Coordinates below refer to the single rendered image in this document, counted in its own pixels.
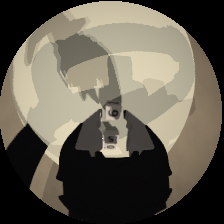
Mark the white number cube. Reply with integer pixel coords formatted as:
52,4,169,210
105,100,122,120
105,136,117,150

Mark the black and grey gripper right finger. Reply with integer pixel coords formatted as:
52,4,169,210
123,110,172,176

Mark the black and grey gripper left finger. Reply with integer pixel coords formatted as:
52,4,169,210
56,109,103,182

